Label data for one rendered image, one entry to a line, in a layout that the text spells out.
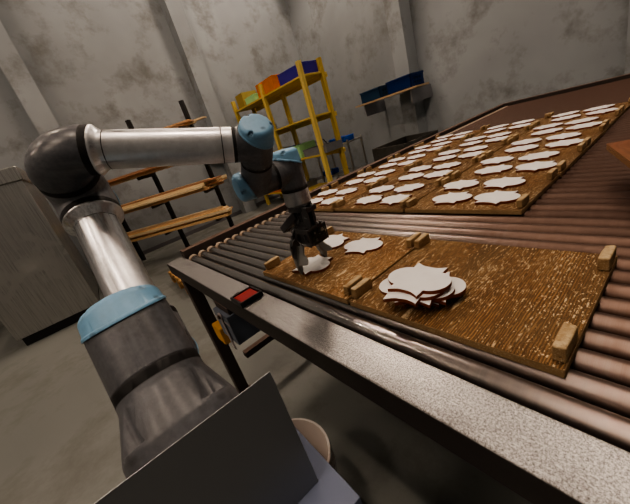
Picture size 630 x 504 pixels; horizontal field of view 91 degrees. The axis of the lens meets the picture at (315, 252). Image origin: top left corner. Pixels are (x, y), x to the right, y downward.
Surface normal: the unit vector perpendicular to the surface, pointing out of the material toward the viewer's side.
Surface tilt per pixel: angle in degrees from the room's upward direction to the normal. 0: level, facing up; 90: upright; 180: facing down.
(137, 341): 46
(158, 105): 90
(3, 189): 90
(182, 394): 30
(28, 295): 90
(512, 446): 0
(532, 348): 0
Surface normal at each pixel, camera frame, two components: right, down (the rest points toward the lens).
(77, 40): 0.59, 0.13
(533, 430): -0.28, -0.89
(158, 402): -0.07, -0.66
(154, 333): 0.49, -0.65
